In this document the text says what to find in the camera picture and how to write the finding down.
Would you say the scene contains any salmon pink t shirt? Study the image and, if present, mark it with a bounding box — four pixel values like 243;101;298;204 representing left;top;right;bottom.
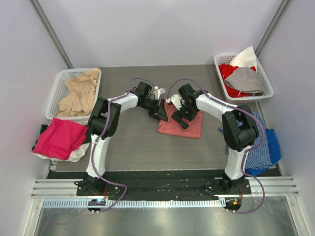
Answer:
157;104;203;139

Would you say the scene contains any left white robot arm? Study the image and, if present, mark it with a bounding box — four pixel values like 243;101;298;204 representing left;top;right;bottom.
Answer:
74;82;168;196

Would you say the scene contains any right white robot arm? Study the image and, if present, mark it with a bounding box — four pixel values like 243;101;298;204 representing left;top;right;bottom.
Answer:
166;84;259;194

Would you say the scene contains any red garment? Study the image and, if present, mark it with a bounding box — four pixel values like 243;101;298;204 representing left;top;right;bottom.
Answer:
219;63;256;98

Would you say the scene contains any right white plastic basket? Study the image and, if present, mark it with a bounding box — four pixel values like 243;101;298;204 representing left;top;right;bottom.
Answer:
214;53;274;104

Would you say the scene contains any white plastic basket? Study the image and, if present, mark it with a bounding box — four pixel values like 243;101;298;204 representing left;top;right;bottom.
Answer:
45;68;101;123
214;53;274;104

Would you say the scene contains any beige t shirt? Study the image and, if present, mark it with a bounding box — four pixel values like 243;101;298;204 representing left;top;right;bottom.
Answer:
57;68;100;117

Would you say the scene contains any left white plastic basket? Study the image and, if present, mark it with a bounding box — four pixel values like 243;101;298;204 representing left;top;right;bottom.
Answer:
45;68;101;123

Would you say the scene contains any blue checkered shirt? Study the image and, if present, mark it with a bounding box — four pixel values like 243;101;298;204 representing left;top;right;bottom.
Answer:
219;111;274;170

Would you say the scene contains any cream white garment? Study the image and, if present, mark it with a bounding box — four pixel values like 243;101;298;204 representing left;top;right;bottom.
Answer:
33;143;90;163

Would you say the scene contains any bright blue garment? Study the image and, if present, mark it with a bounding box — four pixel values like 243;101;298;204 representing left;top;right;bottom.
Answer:
246;128;281;177

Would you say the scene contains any magenta t shirt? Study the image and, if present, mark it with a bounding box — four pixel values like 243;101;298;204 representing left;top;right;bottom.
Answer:
33;118;88;161

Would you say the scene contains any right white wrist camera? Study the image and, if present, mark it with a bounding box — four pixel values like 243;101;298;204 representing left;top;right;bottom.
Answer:
166;94;183;110

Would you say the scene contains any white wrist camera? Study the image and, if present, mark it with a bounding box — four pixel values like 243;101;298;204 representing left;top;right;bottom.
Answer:
153;86;165;100
166;94;183;110

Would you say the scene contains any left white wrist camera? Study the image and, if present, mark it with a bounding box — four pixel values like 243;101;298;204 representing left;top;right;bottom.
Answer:
153;86;165;100

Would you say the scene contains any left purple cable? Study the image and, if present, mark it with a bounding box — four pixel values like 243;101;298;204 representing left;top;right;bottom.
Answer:
90;78;158;213

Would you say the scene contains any purple cable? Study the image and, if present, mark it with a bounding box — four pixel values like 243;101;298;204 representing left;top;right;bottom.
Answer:
90;78;158;213
167;78;266;214

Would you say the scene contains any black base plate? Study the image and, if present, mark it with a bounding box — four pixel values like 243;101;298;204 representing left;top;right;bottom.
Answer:
74;170;252;201

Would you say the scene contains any white slotted cable duct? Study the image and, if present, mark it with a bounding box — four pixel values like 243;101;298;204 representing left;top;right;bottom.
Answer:
42;198;226;208

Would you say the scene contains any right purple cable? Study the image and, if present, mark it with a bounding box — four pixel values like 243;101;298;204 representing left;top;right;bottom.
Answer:
167;78;266;214

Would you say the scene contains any right corner aluminium post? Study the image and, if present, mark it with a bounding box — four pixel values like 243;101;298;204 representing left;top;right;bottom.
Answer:
255;0;292;57

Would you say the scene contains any corner aluminium post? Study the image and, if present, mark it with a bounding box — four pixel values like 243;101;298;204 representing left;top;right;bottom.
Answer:
255;0;292;57
29;0;73;69

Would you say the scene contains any aluminium frame rail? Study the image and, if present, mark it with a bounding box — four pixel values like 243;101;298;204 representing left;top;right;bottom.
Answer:
31;177;299;199

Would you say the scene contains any left corner aluminium post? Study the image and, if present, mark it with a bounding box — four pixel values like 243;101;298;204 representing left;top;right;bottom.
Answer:
29;0;73;69

